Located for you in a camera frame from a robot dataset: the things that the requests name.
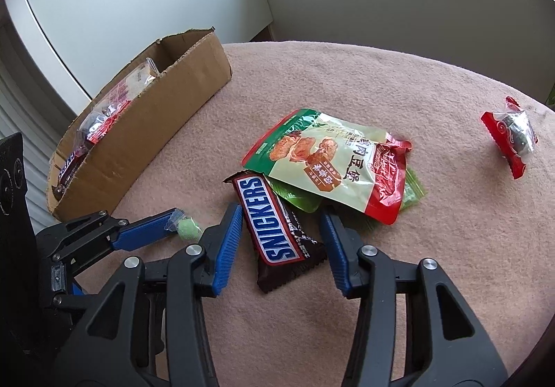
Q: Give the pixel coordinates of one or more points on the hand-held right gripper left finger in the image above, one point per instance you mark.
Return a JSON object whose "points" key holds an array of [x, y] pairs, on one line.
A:
{"points": [[227, 244]]}

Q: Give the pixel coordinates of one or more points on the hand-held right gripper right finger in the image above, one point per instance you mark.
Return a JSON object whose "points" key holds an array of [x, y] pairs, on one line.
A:
{"points": [[336, 252]]}

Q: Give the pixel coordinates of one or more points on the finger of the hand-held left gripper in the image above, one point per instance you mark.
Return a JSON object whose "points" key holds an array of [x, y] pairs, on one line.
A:
{"points": [[138, 237], [143, 222]]}

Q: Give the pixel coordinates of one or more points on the green candy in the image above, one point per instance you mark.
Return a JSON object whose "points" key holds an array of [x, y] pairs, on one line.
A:
{"points": [[188, 229]]}

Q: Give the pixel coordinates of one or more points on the brown chocolate bar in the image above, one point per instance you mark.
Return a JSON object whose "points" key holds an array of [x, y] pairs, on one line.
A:
{"points": [[271, 231], [67, 170]]}

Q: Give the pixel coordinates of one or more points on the cardboard box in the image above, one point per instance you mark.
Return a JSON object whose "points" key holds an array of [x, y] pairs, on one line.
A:
{"points": [[143, 140]]}

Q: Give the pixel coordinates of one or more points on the red and clear prune packet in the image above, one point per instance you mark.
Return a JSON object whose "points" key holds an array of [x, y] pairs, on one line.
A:
{"points": [[97, 124]]}

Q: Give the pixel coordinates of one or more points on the clear cracker packet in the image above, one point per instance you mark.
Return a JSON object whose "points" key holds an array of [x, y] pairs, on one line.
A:
{"points": [[138, 75]]}

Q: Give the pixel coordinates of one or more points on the green zip pouch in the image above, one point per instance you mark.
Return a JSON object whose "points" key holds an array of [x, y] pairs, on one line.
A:
{"points": [[412, 192]]}

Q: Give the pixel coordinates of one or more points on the green and red snack pouch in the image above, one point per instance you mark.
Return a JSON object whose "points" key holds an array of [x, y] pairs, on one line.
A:
{"points": [[329, 153]]}

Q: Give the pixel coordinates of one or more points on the white ribbed panel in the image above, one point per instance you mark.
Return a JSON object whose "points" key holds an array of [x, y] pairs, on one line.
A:
{"points": [[39, 122]]}

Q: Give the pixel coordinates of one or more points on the red wrapped dark snack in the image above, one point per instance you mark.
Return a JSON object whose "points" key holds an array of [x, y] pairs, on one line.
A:
{"points": [[507, 131]]}

